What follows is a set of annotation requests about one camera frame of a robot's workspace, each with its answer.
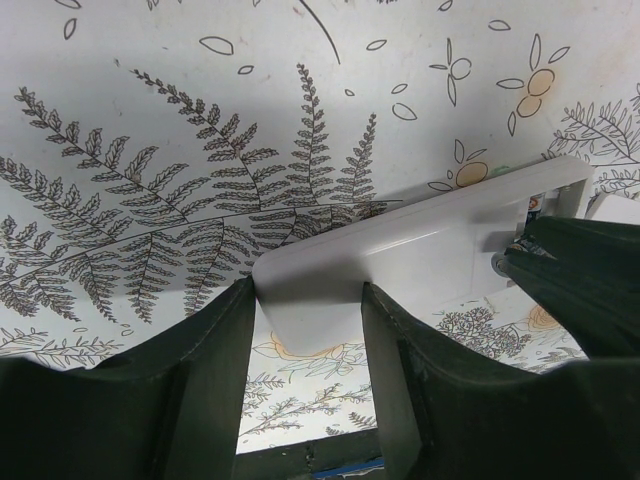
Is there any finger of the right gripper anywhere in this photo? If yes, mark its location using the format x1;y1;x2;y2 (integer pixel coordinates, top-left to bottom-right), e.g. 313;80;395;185
506;217;639;358

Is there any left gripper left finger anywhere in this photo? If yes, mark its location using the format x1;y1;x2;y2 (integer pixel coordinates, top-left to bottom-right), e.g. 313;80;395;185
1;278;255;479

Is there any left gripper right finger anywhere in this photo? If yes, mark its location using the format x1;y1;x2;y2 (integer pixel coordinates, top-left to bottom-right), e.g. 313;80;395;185
361;283;639;479

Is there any black battery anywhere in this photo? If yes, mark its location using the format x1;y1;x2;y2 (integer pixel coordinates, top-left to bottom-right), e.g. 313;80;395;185
491;241;535;278

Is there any grey white remote control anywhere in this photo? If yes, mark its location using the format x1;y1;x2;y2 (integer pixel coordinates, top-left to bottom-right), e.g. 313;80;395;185
252;156;594;355

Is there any white battery cover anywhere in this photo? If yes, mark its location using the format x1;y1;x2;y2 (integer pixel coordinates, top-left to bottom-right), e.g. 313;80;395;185
586;194;640;225

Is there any floral tablecloth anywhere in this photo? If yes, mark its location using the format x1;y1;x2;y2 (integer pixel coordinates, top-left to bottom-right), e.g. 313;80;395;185
1;1;639;370

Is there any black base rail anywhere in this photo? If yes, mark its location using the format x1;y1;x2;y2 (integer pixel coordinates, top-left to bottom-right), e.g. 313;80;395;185
232;429;384;479

